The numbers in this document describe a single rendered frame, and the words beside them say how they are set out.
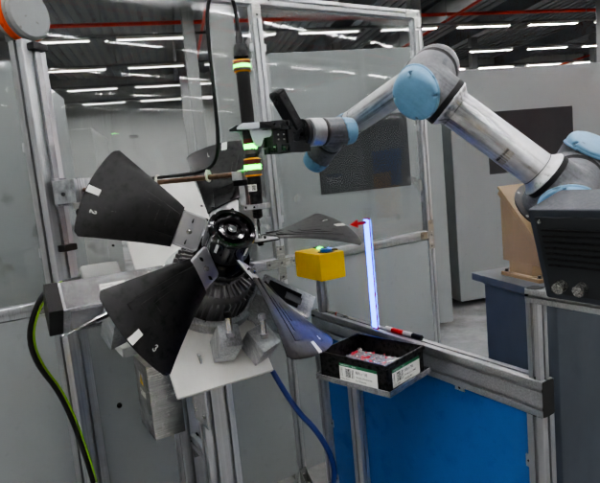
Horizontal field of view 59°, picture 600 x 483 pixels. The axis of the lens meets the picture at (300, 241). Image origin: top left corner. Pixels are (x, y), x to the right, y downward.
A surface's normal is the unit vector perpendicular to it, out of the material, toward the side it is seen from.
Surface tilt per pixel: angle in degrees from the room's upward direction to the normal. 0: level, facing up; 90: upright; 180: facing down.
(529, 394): 90
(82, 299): 50
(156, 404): 90
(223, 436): 90
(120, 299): 75
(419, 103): 114
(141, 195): 81
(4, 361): 90
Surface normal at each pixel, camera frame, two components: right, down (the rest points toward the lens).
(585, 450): 0.26, 0.10
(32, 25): 0.91, -0.04
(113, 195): 0.16, -0.09
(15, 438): 0.51, 0.06
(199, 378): 0.33, -0.59
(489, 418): -0.85, 0.15
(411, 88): -0.59, 0.54
